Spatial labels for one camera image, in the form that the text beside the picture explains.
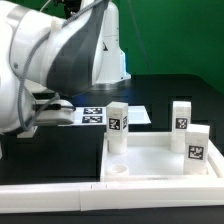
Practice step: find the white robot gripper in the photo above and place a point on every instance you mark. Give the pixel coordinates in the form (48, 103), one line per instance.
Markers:
(60, 112)

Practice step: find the white square table top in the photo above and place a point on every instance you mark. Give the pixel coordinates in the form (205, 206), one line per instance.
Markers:
(148, 158)

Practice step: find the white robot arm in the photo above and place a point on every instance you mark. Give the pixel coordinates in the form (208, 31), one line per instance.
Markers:
(65, 56)

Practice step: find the white sheet with tags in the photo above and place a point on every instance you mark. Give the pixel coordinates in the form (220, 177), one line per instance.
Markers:
(87, 116)

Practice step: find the white block at left edge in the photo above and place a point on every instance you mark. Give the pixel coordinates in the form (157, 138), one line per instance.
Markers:
(0, 150)

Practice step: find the white front fence bar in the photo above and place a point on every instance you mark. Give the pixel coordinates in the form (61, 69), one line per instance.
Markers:
(110, 195)

